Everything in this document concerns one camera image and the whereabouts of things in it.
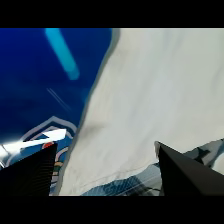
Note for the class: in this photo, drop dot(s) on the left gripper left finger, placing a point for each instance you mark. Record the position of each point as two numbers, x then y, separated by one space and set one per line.
31 176

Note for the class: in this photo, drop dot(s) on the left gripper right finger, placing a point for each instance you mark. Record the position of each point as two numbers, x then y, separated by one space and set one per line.
186 176

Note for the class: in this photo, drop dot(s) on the white garment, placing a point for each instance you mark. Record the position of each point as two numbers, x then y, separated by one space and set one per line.
150 100

